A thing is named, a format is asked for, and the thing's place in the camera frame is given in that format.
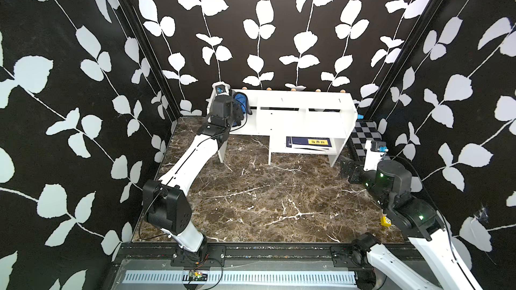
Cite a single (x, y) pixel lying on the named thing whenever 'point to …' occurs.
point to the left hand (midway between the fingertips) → (238, 101)
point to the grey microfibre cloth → (242, 101)
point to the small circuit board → (194, 276)
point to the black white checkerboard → (362, 132)
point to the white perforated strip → (238, 276)
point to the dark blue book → (308, 141)
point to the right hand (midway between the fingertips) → (348, 153)
